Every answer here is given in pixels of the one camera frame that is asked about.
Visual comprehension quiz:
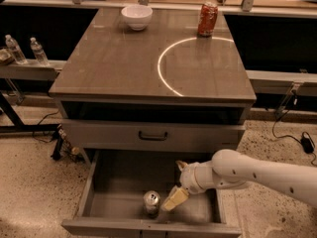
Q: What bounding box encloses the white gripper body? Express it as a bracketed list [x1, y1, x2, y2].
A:
[179, 161, 215, 194]

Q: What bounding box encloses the silver green 7up can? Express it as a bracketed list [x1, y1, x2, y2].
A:
[144, 190, 160, 218]

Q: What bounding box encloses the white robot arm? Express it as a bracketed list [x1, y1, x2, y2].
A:
[161, 149, 317, 211]

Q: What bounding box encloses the open lower grey drawer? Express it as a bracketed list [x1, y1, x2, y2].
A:
[61, 150, 242, 238]

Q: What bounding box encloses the grey drawer cabinet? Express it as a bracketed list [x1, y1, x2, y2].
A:
[49, 6, 258, 155]

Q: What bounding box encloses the upper grey drawer front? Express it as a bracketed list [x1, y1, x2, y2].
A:
[62, 119, 245, 153]

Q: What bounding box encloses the orange soda can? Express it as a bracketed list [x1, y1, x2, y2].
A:
[197, 2, 218, 37]

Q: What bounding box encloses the black power adapter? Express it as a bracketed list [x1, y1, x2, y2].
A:
[300, 132, 315, 154]

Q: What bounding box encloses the grey side shelf right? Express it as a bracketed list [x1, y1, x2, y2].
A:
[247, 70, 317, 97]

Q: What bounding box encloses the grey side shelf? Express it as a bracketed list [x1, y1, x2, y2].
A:
[247, 70, 317, 97]
[0, 59, 66, 81]

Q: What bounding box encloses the black tool on floor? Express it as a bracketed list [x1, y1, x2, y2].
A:
[51, 124, 83, 162]

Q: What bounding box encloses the white ceramic bowl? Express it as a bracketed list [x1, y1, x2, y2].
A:
[121, 4, 153, 31]

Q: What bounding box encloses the right clear water bottle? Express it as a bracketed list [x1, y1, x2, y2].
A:
[30, 37, 50, 66]

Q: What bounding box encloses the clear water bottle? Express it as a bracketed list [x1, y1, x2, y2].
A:
[30, 37, 50, 66]
[5, 35, 27, 64]

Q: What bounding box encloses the grey side shelf left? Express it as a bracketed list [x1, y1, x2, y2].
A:
[0, 59, 66, 81]

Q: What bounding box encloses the left clear water bottle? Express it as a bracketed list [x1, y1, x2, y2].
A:
[5, 35, 27, 64]

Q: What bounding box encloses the black drawer handle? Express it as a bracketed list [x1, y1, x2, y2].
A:
[138, 131, 168, 142]

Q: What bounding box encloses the black floor cable right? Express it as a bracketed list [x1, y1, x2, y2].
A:
[271, 96, 317, 166]

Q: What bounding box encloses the black floor cable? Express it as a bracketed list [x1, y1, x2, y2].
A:
[271, 96, 317, 166]
[31, 109, 61, 144]

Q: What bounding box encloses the black floor cable left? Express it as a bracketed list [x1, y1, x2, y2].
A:
[31, 109, 61, 144]

